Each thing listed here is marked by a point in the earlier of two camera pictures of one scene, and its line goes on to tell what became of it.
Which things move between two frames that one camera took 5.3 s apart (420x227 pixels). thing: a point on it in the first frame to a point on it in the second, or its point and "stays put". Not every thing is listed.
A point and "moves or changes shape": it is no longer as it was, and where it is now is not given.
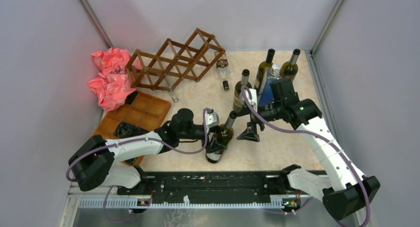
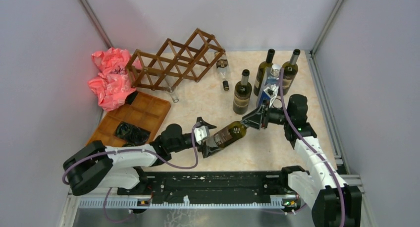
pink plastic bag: (113, 85) stays put
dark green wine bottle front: (224, 136) moves or changes shape
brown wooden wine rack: (161, 66) stays put
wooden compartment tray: (145, 111) stays put
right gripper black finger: (250, 133) to (257, 119)
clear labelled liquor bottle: (223, 71) stays put
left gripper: (214, 145) to (209, 149)
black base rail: (209, 185) stays put
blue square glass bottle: (266, 96) stays put
